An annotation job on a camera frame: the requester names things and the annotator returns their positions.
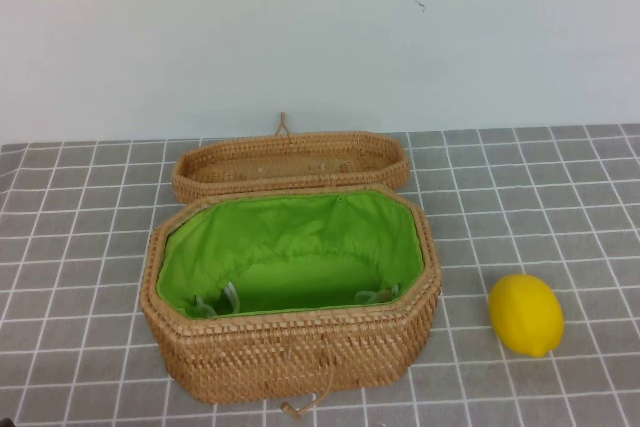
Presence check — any tan cord with toggle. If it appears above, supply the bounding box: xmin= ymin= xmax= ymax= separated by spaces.
xmin=279 ymin=337 xmax=335 ymax=419

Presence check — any grey white-grid tablecloth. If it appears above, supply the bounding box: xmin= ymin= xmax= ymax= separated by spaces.
xmin=0 ymin=124 xmax=640 ymax=427

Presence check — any white liner drawstring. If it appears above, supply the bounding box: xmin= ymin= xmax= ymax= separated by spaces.
xmin=192 ymin=281 xmax=242 ymax=321
xmin=353 ymin=283 xmax=402 ymax=306

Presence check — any green fabric basket liner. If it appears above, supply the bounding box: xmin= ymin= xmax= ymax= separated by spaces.
xmin=155 ymin=191 xmax=428 ymax=321

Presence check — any woven rattan basket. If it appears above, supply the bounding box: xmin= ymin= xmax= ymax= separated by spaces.
xmin=139 ymin=185 xmax=444 ymax=406

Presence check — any tan cord loop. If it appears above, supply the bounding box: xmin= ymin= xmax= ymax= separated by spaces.
xmin=273 ymin=111 xmax=294 ymax=139

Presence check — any yellow lemon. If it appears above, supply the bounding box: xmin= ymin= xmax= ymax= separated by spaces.
xmin=487 ymin=273 xmax=566 ymax=359

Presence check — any woven rattan basket lid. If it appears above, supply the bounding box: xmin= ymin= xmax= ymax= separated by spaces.
xmin=171 ymin=130 xmax=413 ymax=206

